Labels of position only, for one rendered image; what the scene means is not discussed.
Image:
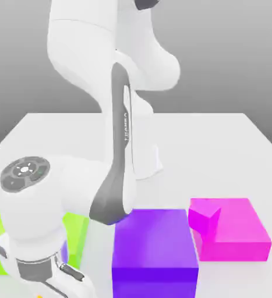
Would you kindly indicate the small magenta cube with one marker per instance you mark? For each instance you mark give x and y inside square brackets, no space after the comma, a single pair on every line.
[202,221]

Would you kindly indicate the large magenta box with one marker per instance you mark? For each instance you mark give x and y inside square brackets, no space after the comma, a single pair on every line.
[240,223]

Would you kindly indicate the large purple box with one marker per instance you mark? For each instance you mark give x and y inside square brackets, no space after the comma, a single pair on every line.
[154,246]

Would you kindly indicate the large green box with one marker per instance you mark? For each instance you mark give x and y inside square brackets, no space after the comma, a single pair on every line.
[76,232]

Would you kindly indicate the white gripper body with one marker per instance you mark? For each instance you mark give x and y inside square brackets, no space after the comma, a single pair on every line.
[78,289]

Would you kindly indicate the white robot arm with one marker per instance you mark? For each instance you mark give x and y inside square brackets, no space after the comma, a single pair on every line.
[79,58]

